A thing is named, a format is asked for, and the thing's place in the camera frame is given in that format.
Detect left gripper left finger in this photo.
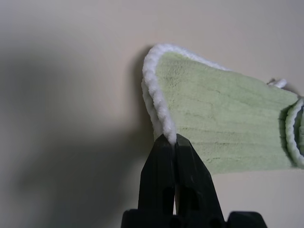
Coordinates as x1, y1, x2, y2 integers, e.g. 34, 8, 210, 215
139, 133, 176, 211

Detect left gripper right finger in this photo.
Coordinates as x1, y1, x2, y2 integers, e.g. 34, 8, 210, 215
175, 133, 224, 219

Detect green towel with white trim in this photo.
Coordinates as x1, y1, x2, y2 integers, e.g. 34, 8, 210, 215
142, 43, 304, 175

